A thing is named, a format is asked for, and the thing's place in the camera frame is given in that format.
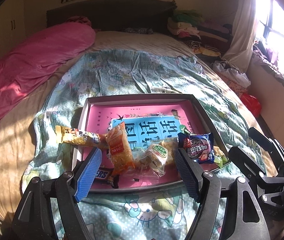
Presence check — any grey cardboard box tray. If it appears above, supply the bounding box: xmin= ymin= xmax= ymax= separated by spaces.
xmin=77 ymin=94 xmax=227 ymax=193

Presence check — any white plastic bag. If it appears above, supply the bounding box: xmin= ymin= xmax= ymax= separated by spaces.
xmin=211 ymin=61 xmax=251 ymax=88

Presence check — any cream curtain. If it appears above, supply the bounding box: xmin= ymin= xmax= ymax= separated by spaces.
xmin=223 ymin=0 xmax=257 ymax=73

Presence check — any yellow long snack packet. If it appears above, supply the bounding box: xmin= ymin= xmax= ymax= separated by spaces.
xmin=55 ymin=125 xmax=108 ymax=150

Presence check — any green wrapped milk snack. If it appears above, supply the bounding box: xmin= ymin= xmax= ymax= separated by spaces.
xmin=213 ymin=146 xmax=229 ymax=168

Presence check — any cream wardrobe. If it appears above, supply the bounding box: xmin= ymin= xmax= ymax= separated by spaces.
xmin=0 ymin=0 xmax=25 ymax=58

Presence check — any blue Oreo cookie packet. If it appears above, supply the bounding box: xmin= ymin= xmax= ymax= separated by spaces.
xmin=178 ymin=133 xmax=214 ymax=164

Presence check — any pile of clothes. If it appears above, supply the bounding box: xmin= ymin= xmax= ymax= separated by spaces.
xmin=167 ymin=10 xmax=233 ymax=57

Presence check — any pink blue book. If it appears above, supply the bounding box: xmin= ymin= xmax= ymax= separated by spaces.
xmin=78 ymin=100 xmax=210 ymax=191

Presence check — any dark bed headboard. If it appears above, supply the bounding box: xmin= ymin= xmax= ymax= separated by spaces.
xmin=46 ymin=0 xmax=177 ymax=34

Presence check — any cartoon patterned quilt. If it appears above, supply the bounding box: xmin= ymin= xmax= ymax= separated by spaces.
xmin=21 ymin=48 xmax=268 ymax=240

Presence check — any pink blanket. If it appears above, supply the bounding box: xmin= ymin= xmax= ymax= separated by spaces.
xmin=0 ymin=16 xmax=96 ymax=119

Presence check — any red plastic bag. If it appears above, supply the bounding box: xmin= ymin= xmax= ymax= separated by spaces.
xmin=240 ymin=93 xmax=262 ymax=118

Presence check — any brown Snickers bar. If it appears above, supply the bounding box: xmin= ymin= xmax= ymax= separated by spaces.
xmin=94 ymin=167 xmax=119 ymax=189

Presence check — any round green label pastry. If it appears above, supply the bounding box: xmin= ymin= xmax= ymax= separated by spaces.
xmin=151 ymin=144 xmax=168 ymax=158

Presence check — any clear wrapped meat floss cake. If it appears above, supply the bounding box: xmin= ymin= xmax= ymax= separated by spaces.
xmin=132 ymin=137 xmax=178 ymax=177

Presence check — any orange cracker packet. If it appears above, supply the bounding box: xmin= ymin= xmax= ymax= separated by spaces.
xmin=106 ymin=122 xmax=135 ymax=176

